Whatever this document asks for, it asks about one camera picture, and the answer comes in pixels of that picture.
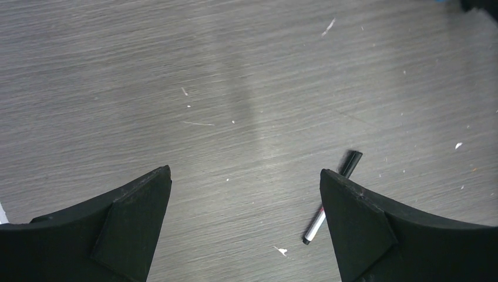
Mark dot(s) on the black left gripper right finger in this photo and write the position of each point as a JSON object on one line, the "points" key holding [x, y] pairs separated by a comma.
{"points": [[376, 238]]}

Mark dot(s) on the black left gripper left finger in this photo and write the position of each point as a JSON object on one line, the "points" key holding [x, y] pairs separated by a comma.
{"points": [[110, 237]]}

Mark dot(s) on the black white marker pen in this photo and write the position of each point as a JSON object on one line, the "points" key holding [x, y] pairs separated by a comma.
{"points": [[352, 159]]}

